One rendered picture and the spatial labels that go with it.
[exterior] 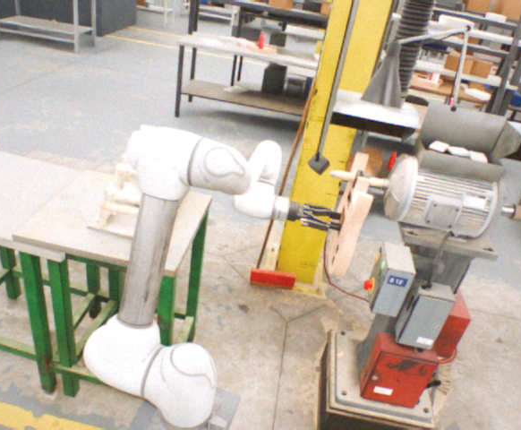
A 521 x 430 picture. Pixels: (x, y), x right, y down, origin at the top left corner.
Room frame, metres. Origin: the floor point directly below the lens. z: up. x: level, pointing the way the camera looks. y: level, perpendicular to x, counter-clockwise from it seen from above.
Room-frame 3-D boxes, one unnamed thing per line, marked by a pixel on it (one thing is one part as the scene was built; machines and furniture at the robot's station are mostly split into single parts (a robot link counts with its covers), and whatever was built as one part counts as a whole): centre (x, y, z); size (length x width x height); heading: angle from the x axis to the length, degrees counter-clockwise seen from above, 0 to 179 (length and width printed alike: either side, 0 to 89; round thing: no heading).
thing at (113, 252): (1.52, 0.53, 0.55); 0.62 x 0.58 x 0.76; 87
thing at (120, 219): (1.44, 0.48, 0.94); 0.27 x 0.15 x 0.01; 87
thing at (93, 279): (1.79, 0.79, 0.45); 0.05 x 0.05 x 0.90; 87
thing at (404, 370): (1.37, -0.73, 0.49); 0.25 x 0.12 x 0.37; 87
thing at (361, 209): (1.34, -0.34, 1.26); 0.07 x 0.04 x 0.09; 177
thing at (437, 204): (1.53, -0.67, 1.25); 0.41 x 0.27 x 0.26; 87
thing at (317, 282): (2.56, -0.34, 0.02); 0.40 x 0.40 x 0.02; 87
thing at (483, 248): (1.53, -0.74, 1.11); 0.36 x 0.24 x 0.04; 87
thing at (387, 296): (1.30, -0.57, 0.99); 0.24 x 0.21 x 0.26; 87
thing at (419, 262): (1.41, -0.67, 1.02); 0.13 x 0.04 x 0.04; 87
